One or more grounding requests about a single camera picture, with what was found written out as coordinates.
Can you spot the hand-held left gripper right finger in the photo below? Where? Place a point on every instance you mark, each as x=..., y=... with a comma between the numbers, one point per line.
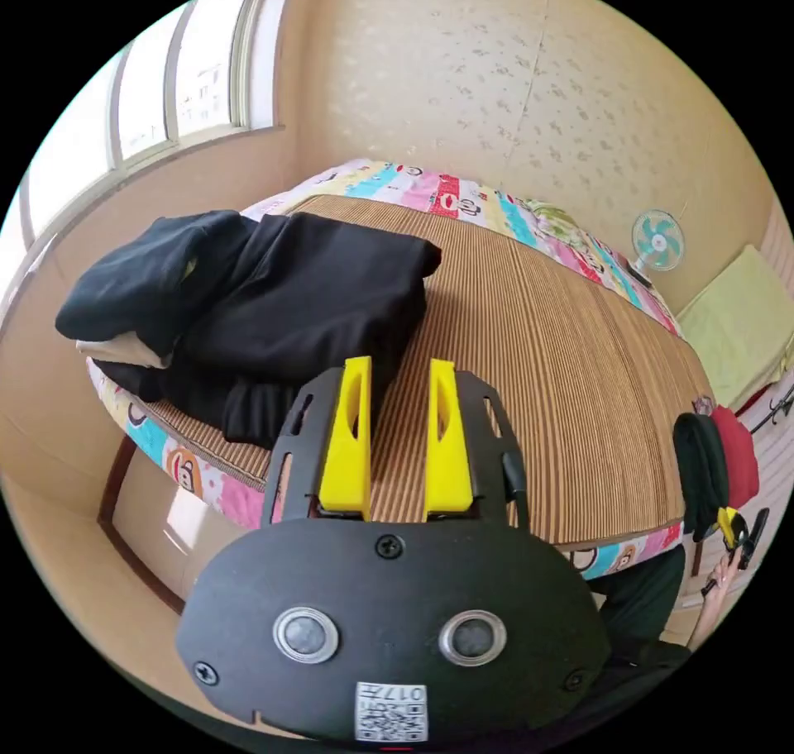
x=448, y=456

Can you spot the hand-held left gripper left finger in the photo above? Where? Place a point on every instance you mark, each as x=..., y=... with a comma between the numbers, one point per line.
x=345, y=450

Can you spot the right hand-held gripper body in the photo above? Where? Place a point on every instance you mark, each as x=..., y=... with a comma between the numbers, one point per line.
x=752, y=537

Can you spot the person's right forearm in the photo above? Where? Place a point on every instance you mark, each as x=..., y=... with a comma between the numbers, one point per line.
x=707, y=617

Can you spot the black pants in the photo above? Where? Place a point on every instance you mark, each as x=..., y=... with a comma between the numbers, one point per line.
x=310, y=307

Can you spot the person's right hand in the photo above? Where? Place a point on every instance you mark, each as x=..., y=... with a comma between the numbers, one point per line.
x=723, y=575

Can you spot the pile of red and dark clothes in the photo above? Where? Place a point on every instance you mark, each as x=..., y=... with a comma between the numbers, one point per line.
x=713, y=462

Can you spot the person's body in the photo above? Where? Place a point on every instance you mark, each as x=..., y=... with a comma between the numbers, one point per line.
x=639, y=605

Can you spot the bed with woven mat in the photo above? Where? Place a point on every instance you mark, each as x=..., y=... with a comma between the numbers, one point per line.
x=558, y=382

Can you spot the yellow-green bedding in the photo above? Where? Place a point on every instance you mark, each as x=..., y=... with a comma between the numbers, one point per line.
x=735, y=320

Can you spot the pile of black and beige clothes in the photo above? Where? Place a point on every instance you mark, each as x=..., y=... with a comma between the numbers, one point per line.
x=143, y=276

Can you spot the white fan with teal blades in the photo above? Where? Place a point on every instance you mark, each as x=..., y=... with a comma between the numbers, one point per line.
x=657, y=240

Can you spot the window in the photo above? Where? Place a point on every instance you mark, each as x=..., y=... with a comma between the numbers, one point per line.
x=149, y=84

